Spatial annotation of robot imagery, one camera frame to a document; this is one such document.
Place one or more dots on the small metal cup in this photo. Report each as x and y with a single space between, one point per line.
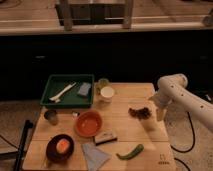
51 117

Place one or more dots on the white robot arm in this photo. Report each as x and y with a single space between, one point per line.
173 88

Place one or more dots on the black metal stand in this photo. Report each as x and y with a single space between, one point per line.
20 152

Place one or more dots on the white cup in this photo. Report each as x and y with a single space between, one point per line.
107 93

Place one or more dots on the green plastic tray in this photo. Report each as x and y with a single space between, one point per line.
68 91

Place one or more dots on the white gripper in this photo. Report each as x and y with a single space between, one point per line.
161 113

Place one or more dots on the green pepper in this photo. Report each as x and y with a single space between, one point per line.
136 151

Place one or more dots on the orange fruit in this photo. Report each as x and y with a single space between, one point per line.
62 146

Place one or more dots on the dark brown bowl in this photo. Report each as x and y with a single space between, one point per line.
51 152

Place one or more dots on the white plastic utensil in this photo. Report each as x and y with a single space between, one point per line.
56 98

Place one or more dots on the blue-grey cloth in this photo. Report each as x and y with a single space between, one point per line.
94 157

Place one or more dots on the orange bowl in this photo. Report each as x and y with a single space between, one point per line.
88 123

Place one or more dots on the blue sponge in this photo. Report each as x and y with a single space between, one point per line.
84 89

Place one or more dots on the green cup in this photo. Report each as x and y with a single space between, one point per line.
102 83

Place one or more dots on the black and white eraser block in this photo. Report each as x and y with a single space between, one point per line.
104 137

